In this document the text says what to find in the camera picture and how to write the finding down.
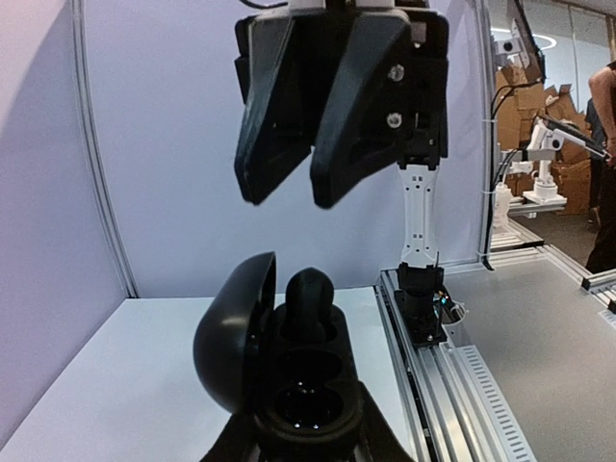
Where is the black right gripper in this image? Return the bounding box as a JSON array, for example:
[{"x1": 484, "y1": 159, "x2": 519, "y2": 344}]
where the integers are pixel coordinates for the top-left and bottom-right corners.
[{"x1": 233, "y1": 0, "x2": 451, "y2": 211}]

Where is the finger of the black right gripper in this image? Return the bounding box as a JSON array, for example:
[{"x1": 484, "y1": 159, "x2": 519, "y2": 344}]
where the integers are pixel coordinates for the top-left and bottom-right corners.
[{"x1": 234, "y1": 14, "x2": 311, "y2": 205}]

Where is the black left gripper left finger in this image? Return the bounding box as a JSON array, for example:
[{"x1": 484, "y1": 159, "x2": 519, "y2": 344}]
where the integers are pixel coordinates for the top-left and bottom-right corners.
[{"x1": 200, "y1": 414, "x2": 263, "y2": 462}]

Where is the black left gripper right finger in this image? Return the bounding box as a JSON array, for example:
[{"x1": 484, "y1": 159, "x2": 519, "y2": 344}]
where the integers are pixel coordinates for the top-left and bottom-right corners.
[{"x1": 353, "y1": 382, "x2": 415, "y2": 462}]

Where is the black oval charging case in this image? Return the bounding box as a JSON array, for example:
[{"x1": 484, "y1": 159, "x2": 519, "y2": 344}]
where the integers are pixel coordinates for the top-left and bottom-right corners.
[{"x1": 192, "y1": 252, "x2": 363, "y2": 458}]

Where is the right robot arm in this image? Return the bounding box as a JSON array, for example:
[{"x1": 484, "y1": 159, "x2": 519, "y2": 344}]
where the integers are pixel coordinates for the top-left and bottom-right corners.
[{"x1": 234, "y1": 1, "x2": 449, "y2": 342}]

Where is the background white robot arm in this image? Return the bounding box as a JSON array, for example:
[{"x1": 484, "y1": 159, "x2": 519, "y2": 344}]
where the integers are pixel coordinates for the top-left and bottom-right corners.
[{"x1": 491, "y1": 115, "x2": 611, "y2": 233}]

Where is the cardboard boxes pile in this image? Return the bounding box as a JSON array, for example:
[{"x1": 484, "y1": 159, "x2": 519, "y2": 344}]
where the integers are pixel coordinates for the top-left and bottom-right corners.
[{"x1": 492, "y1": 66, "x2": 593, "y2": 216}]

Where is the person in background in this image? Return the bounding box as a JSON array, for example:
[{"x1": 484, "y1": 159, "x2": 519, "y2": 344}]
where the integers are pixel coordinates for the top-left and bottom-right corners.
[{"x1": 586, "y1": 62, "x2": 615, "y2": 273}]

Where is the aluminium front rail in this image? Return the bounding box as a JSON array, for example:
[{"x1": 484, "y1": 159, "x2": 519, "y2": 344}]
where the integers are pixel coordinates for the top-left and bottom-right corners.
[{"x1": 377, "y1": 240, "x2": 616, "y2": 462}]

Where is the aluminium frame post right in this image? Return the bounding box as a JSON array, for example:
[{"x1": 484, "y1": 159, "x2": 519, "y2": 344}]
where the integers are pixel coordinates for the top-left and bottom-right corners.
[{"x1": 472, "y1": 0, "x2": 497, "y2": 271}]

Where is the aluminium frame post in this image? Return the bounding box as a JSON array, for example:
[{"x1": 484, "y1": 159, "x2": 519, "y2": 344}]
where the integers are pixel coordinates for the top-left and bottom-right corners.
[
  {"x1": 472, "y1": 0, "x2": 497, "y2": 271},
  {"x1": 66, "y1": 0, "x2": 141, "y2": 299}
]

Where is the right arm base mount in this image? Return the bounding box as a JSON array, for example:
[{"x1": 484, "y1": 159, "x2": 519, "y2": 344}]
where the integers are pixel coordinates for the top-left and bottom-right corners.
[{"x1": 395, "y1": 263, "x2": 447, "y2": 348}]

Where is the aluminium frame post left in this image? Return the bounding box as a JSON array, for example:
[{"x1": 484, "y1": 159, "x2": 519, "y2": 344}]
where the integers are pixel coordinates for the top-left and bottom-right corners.
[{"x1": 66, "y1": 0, "x2": 141, "y2": 299}]

